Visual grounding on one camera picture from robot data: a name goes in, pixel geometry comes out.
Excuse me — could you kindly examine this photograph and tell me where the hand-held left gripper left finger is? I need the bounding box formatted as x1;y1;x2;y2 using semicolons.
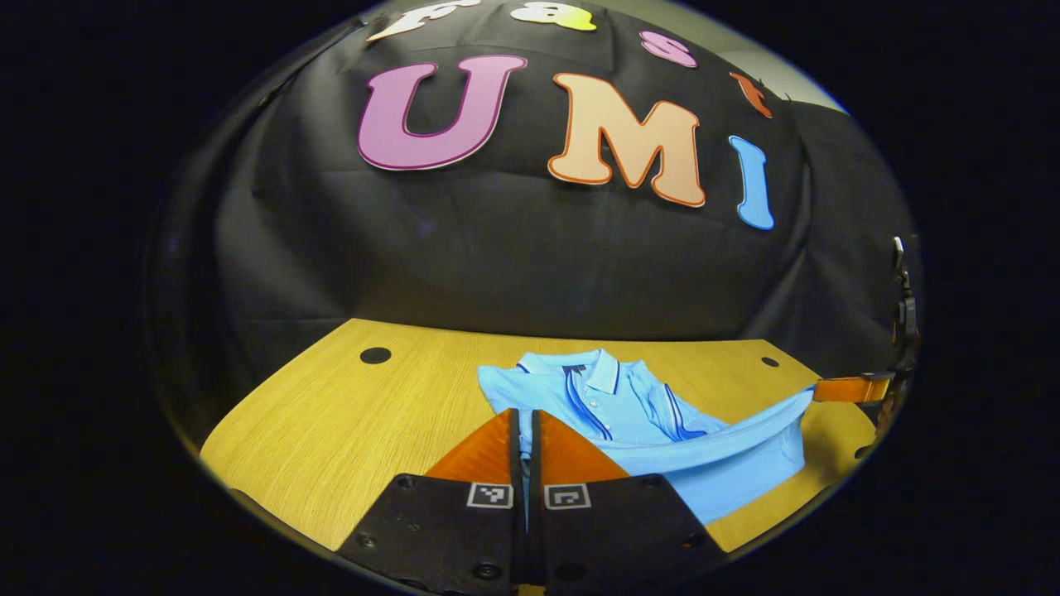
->
335;407;531;596

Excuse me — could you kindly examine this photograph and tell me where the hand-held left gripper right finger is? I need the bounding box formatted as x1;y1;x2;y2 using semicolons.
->
528;409;731;594

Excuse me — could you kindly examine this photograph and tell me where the light blue T-shirt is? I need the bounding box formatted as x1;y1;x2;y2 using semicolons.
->
477;348;817;524

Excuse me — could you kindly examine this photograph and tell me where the black backdrop cloth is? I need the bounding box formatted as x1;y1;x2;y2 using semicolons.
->
145;0;920;431

